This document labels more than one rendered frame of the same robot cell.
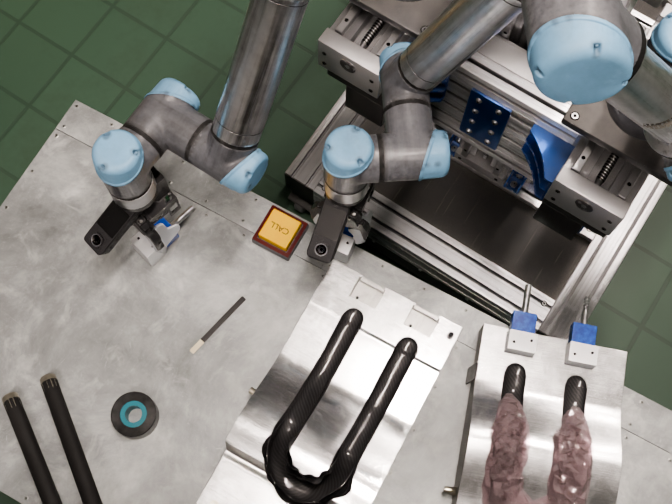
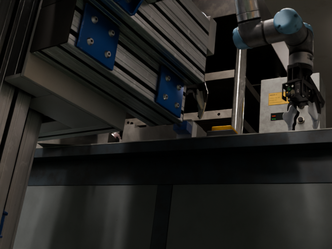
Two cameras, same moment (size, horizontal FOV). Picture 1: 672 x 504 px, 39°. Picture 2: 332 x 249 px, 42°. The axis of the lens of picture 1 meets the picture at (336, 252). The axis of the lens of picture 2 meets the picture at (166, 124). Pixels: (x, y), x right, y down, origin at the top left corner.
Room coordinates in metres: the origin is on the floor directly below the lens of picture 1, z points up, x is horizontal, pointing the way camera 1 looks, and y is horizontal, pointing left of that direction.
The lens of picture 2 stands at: (1.82, 0.03, 0.38)
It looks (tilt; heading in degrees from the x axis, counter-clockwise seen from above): 21 degrees up; 185
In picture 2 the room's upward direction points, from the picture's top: 7 degrees clockwise
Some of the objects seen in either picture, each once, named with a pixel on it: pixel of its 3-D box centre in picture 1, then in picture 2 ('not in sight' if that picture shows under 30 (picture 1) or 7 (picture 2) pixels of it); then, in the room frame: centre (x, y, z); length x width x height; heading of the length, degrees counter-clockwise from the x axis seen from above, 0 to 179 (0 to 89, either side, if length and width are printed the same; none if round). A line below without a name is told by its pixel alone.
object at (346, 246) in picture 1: (348, 224); (181, 126); (0.62, -0.02, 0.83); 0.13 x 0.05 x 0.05; 159
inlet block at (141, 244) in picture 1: (167, 230); not in sight; (0.59, 0.32, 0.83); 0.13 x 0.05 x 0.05; 137
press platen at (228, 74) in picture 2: not in sight; (179, 107); (-0.86, -0.11, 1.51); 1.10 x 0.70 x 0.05; 63
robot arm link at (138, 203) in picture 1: (130, 183); (301, 63); (0.58, 0.34, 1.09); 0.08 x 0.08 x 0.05
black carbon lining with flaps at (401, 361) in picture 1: (339, 409); not in sight; (0.25, -0.02, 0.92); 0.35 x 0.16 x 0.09; 153
